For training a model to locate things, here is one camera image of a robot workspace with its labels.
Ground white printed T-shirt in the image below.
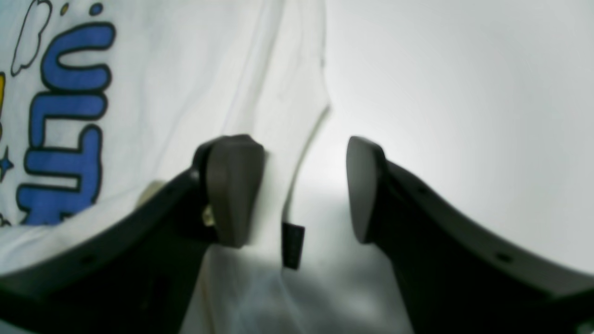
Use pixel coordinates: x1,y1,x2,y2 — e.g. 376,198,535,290
1,0,329,334

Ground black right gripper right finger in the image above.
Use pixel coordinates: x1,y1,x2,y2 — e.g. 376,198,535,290
346,136,594,334

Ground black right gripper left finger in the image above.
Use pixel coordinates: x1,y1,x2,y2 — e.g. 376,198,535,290
1,135,265,334

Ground black tag on table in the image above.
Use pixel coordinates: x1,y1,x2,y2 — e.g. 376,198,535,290
281,222,306,270

